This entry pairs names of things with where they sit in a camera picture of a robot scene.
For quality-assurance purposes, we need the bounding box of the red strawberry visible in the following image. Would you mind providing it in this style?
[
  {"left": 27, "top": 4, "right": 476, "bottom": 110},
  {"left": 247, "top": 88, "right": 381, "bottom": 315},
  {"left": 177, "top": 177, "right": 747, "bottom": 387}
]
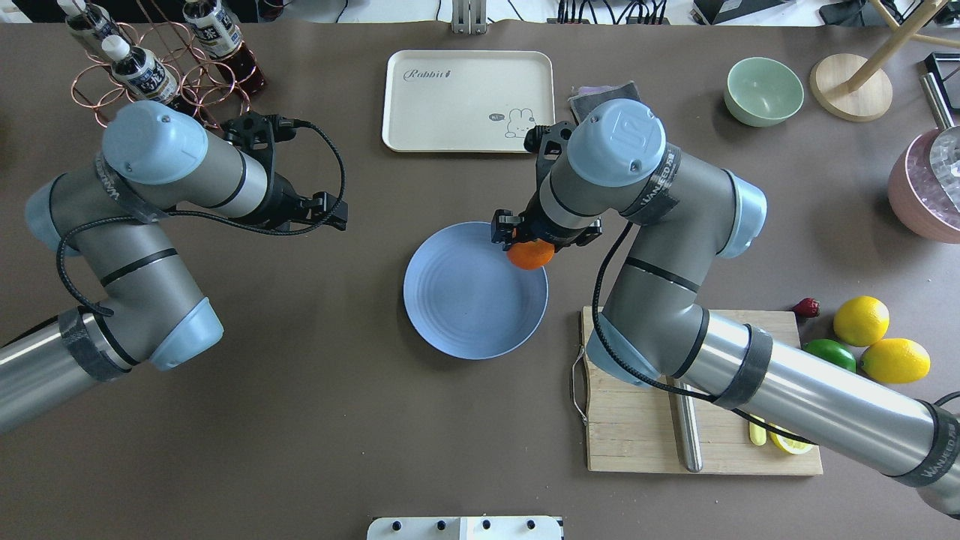
[{"left": 790, "top": 297, "right": 821, "bottom": 319}]

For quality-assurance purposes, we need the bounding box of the tea bottle lower left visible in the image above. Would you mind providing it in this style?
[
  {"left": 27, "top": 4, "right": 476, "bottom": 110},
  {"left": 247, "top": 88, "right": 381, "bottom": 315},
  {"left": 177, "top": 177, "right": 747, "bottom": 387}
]
[{"left": 181, "top": 1, "right": 267, "bottom": 97}]

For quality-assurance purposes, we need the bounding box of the wooden cup tree stand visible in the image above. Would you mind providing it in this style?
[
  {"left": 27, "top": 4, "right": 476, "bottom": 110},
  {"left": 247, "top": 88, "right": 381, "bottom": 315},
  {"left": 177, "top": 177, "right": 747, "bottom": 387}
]
[{"left": 808, "top": 1, "right": 959, "bottom": 122}]

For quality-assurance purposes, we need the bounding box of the copper wire bottle rack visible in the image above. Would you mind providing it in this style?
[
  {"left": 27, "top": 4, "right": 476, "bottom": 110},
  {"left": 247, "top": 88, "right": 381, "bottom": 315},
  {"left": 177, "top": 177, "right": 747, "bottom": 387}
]
[{"left": 70, "top": 1, "right": 254, "bottom": 132}]

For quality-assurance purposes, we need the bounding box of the tea bottle top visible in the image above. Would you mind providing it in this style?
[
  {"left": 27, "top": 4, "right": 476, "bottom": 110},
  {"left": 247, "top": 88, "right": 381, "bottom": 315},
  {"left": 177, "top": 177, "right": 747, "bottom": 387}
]
[{"left": 100, "top": 34, "right": 197, "bottom": 116}]

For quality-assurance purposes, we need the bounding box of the yellow plastic knife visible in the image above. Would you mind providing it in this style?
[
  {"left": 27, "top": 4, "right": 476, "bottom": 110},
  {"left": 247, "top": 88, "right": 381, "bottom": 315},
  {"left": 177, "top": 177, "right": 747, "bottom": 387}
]
[{"left": 748, "top": 415, "right": 768, "bottom": 446}]

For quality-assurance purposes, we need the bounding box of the yellow lemon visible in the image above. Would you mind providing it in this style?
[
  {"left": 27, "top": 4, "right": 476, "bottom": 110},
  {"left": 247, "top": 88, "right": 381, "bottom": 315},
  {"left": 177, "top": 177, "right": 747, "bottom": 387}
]
[
  {"left": 832, "top": 296, "right": 890, "bottom": 347},
  {"left": 861, "top": 338, "right": 932, "bottom": 384}
]

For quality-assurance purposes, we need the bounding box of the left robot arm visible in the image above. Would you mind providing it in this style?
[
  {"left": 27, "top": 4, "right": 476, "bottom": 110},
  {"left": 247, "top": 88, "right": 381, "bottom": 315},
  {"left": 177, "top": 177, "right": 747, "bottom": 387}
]
[{"left": 1, "top": 101, "right": 349, "bottom": 433}]

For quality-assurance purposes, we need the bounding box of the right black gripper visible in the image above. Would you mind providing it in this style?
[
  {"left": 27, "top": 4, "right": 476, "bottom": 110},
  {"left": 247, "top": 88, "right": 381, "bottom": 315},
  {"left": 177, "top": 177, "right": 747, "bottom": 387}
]
[{"left": 491, "top": 121, "right": 603, "bottom": 250}]

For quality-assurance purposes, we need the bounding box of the steel ice scoop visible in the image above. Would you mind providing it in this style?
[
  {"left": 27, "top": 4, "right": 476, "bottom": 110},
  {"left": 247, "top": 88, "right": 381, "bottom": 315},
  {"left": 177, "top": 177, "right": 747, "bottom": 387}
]
[{"left": 921, "top": 72, "right": 959, "bottom": 211}]

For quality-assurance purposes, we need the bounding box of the tea bottle lower right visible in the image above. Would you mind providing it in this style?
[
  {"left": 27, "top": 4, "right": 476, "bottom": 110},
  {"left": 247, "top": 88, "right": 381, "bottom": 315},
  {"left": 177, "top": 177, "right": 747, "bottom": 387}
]
[{"left": 57, "top": 0, "right": 126, "bottom": 57}]

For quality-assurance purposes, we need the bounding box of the wooden cutting board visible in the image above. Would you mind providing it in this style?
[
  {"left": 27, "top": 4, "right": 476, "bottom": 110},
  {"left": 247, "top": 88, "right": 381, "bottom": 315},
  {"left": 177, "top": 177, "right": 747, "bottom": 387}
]
[{"left": 571, "top": 305, "right": 824, "bottom": 476}]

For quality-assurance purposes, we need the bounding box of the green lime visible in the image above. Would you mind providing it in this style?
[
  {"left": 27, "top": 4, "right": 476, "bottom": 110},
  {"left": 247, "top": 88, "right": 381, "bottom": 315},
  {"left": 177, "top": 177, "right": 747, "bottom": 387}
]
[{"left": 801, "top": 338, "right": 857, "bottom": 373}]

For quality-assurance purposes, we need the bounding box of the yellow lemon upper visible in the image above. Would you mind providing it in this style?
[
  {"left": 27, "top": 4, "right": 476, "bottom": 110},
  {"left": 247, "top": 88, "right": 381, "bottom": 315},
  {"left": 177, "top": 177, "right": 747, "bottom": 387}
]
[{"left": 861, "top": 338, "right": 932, "bottom": 384}]

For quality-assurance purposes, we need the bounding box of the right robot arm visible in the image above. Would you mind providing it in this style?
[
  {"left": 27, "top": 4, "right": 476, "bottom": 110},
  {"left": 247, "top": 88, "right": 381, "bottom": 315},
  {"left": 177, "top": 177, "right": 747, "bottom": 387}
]
[{"left": 491, "top": 99, "right": 959, "bottom": 518}]

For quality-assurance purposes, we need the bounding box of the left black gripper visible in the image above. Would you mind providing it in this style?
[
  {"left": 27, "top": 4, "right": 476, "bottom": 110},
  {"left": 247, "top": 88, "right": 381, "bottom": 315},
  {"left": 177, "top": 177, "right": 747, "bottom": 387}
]
[{"left": 223, "top": 112, "right": 349, "bottom": 232}]

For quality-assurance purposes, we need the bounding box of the steel muddler black tip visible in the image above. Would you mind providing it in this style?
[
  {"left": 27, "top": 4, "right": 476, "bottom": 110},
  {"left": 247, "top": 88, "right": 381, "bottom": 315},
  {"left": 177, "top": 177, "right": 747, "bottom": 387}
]
[{"left": 672, "top": 380, "right": 704, "bottom": 474}]

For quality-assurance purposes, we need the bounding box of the yellow lemon lower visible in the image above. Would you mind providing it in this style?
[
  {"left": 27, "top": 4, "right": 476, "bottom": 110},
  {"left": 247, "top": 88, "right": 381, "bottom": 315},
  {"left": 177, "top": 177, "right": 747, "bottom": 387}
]
[{"left": 832, "top": 296, "right": 890, "bottom": 347}]

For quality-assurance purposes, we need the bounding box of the tea bottle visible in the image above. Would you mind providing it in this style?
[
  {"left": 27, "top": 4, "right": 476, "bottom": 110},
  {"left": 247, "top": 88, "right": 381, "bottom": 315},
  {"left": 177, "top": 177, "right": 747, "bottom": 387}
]
[
  {"left": 181, "top": 1, "right": 267, "bottom": 97},
  {"left": 57, "top": 0, "right": 126, "bottom": 57},
  {"left": 100, "top": 34, "right": 197, "bottom": 116}
]

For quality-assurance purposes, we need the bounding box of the grey folded cloth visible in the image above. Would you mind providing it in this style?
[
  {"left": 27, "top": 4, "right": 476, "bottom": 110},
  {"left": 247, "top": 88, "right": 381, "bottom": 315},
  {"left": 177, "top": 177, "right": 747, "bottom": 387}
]
[{"left": 567, "top": 81, "right": 641, "bottom": 125}]

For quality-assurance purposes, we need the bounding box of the blue plate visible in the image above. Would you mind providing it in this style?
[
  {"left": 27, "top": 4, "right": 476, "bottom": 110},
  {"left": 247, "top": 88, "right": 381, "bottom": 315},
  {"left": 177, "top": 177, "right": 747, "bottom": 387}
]
[{"left": 403, "top": 221, "right": 549, "bottom": 360}]

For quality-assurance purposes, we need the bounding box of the orange mandarin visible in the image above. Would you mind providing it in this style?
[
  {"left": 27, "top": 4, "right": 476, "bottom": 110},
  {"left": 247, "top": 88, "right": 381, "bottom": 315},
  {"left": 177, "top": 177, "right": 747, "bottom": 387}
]
[{"left": 506, "top": 239, "right": 556, "bottom": 271}]

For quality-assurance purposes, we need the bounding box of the cream rabbit tray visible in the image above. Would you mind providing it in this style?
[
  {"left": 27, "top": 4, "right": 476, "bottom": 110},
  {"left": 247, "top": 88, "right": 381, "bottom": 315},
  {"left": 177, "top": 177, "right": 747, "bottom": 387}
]
[{"left": 381, "top": 50, "right": 555, "bottom": 153}]

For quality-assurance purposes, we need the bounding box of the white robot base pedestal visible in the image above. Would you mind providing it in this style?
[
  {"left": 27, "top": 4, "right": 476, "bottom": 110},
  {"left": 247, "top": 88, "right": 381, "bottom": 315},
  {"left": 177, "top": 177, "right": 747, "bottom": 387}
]
[{"left": 366, "top": 515, "right": 566, "bottom": 539}]

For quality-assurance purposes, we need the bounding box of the pink ice bowl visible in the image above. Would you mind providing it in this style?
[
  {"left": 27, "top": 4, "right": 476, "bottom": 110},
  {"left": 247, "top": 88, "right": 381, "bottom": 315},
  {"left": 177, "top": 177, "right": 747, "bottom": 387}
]
[{"left": 887, "top": 129, "right": 959, "bottom": 244}]

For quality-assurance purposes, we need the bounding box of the thick lemon half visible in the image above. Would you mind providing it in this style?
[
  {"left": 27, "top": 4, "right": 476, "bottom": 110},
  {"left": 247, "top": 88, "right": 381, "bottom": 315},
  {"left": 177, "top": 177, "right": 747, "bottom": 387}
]
[{"left": 766, "top": 424, "right": 815, "bottom": 455}]

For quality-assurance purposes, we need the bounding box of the green bowl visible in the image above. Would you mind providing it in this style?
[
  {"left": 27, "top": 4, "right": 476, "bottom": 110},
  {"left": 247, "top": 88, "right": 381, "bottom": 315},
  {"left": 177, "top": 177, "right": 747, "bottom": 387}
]
[{"left": 724, "top": 57, "right": 805, "bottom": 128}]

